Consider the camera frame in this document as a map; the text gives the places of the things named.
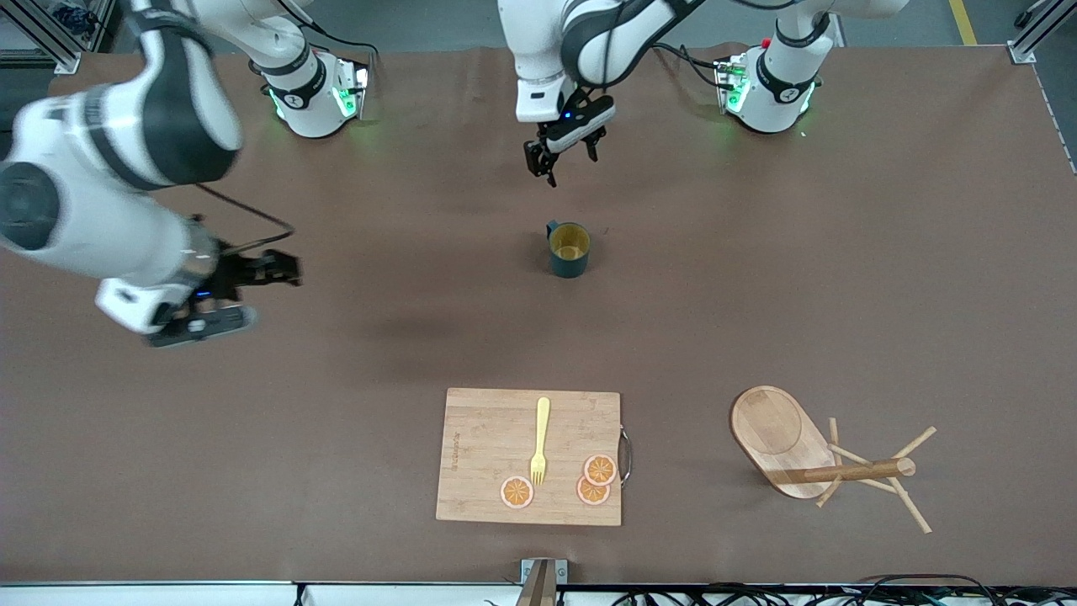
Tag dark teal ribbed cup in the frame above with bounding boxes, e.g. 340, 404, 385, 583
546, 221, 592, 279

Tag wooden mug tree rack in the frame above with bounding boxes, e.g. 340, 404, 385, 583
729, 385, 937, 534

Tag bamboo cutting board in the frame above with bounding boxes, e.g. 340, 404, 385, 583
436, 387, 634, 528

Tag yellow plastic fork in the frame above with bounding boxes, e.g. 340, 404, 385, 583
529, 397, 551, 487

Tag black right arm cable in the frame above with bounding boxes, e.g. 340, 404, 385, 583
194, 181, 296, 255

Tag black left base cable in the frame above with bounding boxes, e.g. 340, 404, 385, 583
652, 42, 726, 90

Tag black base cable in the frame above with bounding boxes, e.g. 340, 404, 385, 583
652, 42, 726, 90
278, 0, 381, 68

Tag black right base cable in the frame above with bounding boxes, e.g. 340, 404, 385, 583
278, 0, 381, 68

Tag white table edge rail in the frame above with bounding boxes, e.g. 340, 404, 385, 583
0, 581, 524, 606

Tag metal bracket at table edge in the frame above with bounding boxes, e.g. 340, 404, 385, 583
520, 558, 569, 606

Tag black tangled cables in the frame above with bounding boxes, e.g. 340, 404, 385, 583
610, 585, 796, 606

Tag black cable loop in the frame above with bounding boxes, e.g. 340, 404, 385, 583
854, 574, 1006, 606

